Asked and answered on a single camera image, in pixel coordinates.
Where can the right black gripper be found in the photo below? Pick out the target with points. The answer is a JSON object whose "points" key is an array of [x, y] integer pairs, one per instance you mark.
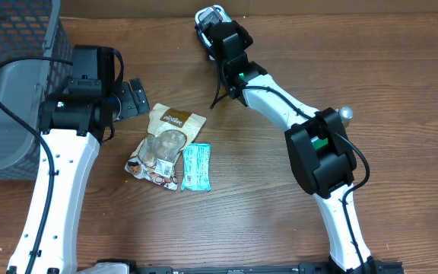
{"points": [[244, 39]]}

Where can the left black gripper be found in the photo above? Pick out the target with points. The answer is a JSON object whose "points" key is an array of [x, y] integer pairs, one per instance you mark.
{"points": [[127, 106]]}

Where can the brown white snack bag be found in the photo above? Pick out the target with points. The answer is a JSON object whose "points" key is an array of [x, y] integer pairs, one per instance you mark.
{"points": [[170, 132]]}

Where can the mint green wipes pack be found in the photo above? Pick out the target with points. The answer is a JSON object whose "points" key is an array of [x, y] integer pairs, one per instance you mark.
{"points": [[196, 159]]}

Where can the yellow dish soap bottle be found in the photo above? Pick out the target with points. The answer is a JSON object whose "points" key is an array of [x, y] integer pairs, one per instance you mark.
{"points": [[346, 114]]}

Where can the green lid seasoning jar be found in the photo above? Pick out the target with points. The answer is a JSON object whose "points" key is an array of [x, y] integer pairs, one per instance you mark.
{"points": [[318, 143]]}

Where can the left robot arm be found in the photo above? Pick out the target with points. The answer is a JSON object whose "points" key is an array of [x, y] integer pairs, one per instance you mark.
{"points": [[73, 119]]}

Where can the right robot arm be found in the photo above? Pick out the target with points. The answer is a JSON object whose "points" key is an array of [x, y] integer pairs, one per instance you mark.
{"points": [[321, 156]]}

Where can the white barcode scanner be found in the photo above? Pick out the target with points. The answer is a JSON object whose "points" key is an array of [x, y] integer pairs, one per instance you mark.
{"points": [[202, 29]]}

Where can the grey plastic shopping basket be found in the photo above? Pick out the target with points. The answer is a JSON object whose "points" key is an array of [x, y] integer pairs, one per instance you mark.
{"points": [[31, 34]]}

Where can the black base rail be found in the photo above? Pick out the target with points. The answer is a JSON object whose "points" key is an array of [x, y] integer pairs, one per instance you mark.
{"points": [[129, 266]]}

